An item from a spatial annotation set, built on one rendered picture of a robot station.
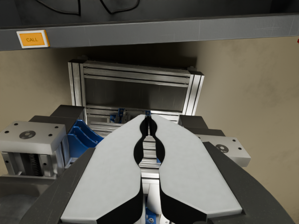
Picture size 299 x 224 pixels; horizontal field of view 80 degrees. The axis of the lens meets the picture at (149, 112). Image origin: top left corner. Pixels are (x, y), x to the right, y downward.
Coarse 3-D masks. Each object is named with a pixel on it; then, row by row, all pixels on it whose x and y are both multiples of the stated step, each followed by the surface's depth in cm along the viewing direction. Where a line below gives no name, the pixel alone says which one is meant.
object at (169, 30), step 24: (48, 24) 35; (72, 24) 35; (96, 24) 35; (120, 24) 35; (144, 24) 35; (168, 24) 35; (192, 24) 35; (216, 24) 35; (240, 24) 35; (264, 24) 35; (288, 24) 35; (0, 48) 36; (24, 48) 36
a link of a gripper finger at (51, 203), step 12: (84, 156) 9; (72, 168) 8; (84, 168) 8; (60, 180) 8; (72, 180) 8; (48, 192) 7; (60, 192) 7; (72, 192) 7; (36, 204) 7; (48, 204) 7; (60, 204) 7; (24, 216) 6; (36, 216) 6; (48, 216) 6; (60, 216) 6
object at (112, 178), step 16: (128, 128) 11; (144, 128) 12; (112, 144) 10; (128, 144) 10; (96, 160) 9; (112, 160) 9; (128, 160) 8; (96, 176) 8; (112, 176) 8; (128, 176) 8; (80, 192) 7; (96, 192) 7; (112, 192) 7; (128, 192) 7; (80, 208) 6; (96, 208) 6; (112, 208) 6; (128, 208) 7
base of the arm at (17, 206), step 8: (0, 200) 42; (8, 200) 42; (16, 200) 42; (24, 200) 42; (32, 200) 43; (0, 208) 41; (8, 208) 40; (16, 208) 41; (24, 208) 41; (0, 216) 39; (8, 216) 39; (16, 216) 40
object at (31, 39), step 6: (36, 30) 34; (24, 36) 34; (30, 36) 34; (36, 36) 34; (42, 36) 34; (24, 42) 35; (30, 42) 35; (36, 42) 35; (42, 42) 35; (48, 42) 36
